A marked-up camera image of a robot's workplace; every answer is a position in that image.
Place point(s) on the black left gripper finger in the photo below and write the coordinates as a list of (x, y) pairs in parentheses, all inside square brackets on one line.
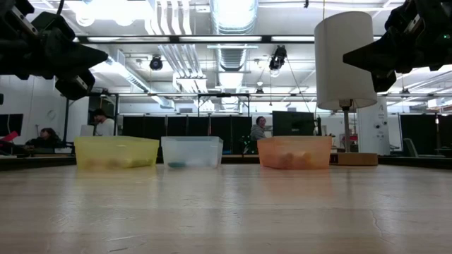
[(77, 58)]

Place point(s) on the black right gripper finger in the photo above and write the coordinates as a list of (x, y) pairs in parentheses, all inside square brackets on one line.
[(378, 53)]

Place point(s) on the clear plastic bin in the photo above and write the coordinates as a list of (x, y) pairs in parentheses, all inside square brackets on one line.
[(192, 151)]

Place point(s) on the black background robot arm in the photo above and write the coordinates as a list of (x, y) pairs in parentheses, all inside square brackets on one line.
[(14, 150)]

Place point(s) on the white shade table lamp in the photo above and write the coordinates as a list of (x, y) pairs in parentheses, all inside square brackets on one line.
[(344, 60)]

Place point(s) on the person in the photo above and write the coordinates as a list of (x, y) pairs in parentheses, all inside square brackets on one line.
[(258, 130), (104, 125), (46, 139)]

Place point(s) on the white column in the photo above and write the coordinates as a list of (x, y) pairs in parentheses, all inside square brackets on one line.
[(374, 130)]

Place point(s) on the black ceiling spotlight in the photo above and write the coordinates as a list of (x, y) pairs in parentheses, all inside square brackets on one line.
[(155, 63), (278, 58)]

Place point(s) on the black monitor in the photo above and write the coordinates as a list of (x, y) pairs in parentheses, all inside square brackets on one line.
[(293, 123), (10, 123)]

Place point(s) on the black partition panels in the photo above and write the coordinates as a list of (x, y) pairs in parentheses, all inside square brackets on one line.
[(416, 130), (169, 127)]

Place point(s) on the red white object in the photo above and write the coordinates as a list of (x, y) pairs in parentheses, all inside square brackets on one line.
[(8, 137)]

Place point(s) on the black overhead beam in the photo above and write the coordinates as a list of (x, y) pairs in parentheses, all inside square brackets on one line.
[(176, 39)]

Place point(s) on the yellow translucent plastic bin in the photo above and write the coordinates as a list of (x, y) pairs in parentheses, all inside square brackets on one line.
[(116, 151)]

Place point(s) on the grey office chair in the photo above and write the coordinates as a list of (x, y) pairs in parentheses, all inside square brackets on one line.
[(413, 148)]

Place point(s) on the orange translucent plastic bin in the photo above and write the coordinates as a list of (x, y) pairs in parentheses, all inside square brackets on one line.
[(295, 153)]

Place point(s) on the black background frame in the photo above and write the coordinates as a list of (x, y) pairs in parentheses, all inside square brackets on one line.
[(141, 94)]

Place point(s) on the black aluminium table frame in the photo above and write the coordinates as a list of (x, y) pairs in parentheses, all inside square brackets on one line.
[(42, 160)]

